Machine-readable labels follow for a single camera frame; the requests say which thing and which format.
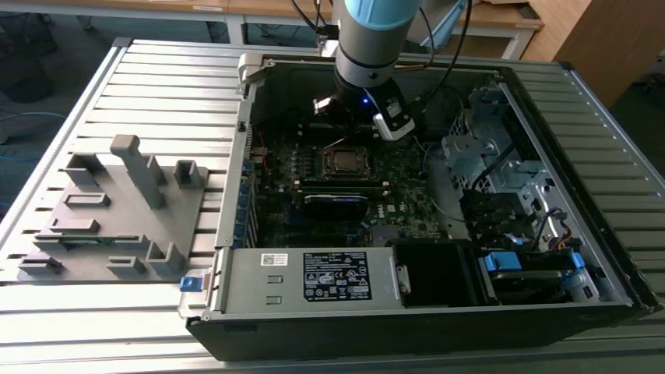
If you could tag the blue case clip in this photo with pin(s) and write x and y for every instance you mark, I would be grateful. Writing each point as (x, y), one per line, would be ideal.
(189, 284)

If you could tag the black PC case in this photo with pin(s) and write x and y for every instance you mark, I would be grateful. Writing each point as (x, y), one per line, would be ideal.
(415, 335)

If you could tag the blue disk carrier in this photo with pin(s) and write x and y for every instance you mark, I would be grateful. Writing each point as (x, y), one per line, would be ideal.
(501, 260)

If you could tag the grey chipset heatsink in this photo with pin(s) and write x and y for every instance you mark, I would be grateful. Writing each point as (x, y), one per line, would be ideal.
(385, 232)

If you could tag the silver power supply unit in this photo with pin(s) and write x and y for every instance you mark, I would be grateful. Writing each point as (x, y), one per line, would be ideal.
(249, 288)

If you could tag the green RAM stick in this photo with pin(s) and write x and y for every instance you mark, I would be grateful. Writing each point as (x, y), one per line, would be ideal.
(98, 240)

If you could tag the wooden desk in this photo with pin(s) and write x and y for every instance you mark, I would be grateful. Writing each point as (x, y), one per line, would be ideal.
(519, 21)
(104, 4)

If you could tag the wooden cabinet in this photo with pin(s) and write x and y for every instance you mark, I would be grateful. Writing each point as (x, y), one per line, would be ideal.
(613, 39)

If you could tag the black graphics card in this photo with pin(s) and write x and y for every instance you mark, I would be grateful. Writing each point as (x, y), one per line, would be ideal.
(334, 208)

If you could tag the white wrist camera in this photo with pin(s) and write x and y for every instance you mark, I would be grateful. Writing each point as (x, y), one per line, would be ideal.
(391, 130)

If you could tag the silver CPU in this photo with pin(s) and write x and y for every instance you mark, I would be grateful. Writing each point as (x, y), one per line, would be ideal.
(347, 159)

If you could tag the black office chair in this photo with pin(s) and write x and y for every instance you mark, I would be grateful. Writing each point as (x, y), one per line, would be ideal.
(25, 78)

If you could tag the green motherboard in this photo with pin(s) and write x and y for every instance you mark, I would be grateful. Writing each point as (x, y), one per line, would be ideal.
(410, 195)

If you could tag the small blue plastic latch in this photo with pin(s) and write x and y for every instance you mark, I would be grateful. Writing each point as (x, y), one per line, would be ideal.
(575, 260)

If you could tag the silver metal disk bay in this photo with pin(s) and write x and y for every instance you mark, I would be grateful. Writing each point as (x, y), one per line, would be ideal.
(462, 150)

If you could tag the black hard disk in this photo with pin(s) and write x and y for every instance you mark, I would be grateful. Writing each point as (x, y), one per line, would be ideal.
(523, 288)

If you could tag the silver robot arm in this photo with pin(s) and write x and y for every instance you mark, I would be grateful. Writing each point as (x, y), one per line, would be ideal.
(363, 50)

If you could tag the grey parts rack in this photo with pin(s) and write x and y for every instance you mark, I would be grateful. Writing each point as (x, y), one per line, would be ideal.
(129, 233)

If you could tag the CPU socket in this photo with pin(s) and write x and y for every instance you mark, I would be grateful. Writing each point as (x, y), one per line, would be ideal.
(347, 178)

